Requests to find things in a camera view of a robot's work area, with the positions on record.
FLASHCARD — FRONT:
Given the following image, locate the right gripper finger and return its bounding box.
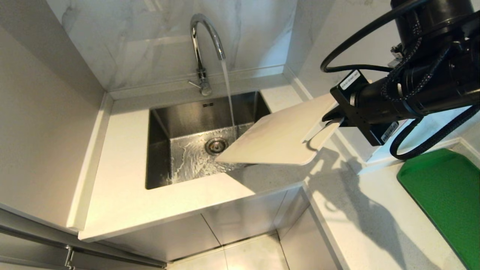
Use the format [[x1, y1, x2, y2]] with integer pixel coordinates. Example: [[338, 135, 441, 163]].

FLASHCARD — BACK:
[[302, 107, 345, 144]]

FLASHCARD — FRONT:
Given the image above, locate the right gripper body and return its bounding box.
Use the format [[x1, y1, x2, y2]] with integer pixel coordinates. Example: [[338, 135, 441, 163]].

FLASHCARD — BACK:
[[330, 40, 480, 147]]

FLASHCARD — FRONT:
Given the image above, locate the white plastic cutting board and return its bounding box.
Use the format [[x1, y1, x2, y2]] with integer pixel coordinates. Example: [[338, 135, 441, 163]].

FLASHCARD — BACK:
[[215, 93, 344, 166]]

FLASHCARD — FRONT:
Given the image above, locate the chrome gooseneck faucet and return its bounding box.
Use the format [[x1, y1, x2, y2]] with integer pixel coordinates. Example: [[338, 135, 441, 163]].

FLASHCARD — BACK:
[[187, 13, 227, 96]]

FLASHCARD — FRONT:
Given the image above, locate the white cabinet door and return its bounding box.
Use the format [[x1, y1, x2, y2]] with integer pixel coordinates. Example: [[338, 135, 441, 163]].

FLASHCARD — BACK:
[[102, 214, 222, 262], [202, 190, 289, 246], [275, 186, 311, 230]]

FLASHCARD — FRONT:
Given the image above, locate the green plastic tray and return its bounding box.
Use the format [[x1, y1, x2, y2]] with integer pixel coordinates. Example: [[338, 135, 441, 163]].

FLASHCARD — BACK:
[[396, 148, 480, 270]]

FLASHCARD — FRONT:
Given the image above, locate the round metal sink drain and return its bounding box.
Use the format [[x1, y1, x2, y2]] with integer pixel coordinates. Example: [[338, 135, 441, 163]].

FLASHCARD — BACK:
[[205, 137, 229, 156]]

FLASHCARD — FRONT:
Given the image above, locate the stainless steel sink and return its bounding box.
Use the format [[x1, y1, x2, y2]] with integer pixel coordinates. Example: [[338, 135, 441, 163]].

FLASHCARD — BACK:
[[145, 91, 272, 190]]

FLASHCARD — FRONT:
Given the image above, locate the grey metal door track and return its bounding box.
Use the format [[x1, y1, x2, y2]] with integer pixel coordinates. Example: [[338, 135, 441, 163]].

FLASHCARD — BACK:
[[0, 204, 167, 270]]

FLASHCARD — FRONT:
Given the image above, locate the black cable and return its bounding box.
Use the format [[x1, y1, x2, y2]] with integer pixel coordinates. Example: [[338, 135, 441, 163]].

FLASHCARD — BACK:
[[381, 21, 452, 102], [389, 105, 480, 161], [320, 0, 435, 74]]

